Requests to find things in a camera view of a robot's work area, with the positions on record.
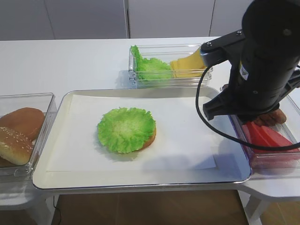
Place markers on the smooth brown bun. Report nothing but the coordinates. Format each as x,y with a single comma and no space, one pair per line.
27,121

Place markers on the green lettuce in container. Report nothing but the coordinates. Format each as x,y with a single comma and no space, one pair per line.
150,69

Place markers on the clear tomato meat container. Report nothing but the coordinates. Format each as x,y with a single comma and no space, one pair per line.
275,162

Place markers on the right white table leg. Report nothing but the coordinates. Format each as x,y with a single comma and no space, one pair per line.
254,204

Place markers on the brown meat patty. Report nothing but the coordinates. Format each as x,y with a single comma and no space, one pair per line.
269,119

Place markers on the white paper liner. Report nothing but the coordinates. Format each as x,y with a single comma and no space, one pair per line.
182,141

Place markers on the sesame bun front left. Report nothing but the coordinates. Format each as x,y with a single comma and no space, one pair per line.
14,146

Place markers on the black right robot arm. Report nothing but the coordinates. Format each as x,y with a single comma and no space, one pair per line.
263,56

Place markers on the white table leg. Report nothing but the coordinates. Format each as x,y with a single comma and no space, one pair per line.
51,204
254,204

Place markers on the green lettuce leaf on bun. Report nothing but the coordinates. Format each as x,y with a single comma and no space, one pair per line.
125,130

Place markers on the red tomato slices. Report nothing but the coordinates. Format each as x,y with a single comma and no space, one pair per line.
264,136

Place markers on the yellow cheese slices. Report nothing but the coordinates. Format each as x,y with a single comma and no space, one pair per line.
190,66

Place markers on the clear lettuce cheese container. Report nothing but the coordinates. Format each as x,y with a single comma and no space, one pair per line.
166,53

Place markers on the clear plastic bun container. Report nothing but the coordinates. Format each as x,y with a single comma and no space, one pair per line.
42,101

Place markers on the bottom bun under lettuce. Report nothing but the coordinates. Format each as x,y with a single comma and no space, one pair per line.
150,140

